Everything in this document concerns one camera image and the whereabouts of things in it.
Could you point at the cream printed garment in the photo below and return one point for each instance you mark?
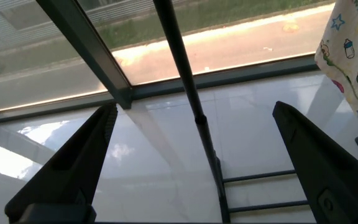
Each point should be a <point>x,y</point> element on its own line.
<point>353,46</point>

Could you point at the black clothes rack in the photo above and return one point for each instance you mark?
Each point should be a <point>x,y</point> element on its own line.
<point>179,56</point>

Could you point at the window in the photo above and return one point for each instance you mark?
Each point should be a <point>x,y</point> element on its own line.
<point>89,46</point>

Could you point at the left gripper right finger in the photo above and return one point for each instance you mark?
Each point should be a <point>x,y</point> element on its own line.
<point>337,180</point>

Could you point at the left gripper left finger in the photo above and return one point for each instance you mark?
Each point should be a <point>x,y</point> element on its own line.
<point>61,186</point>

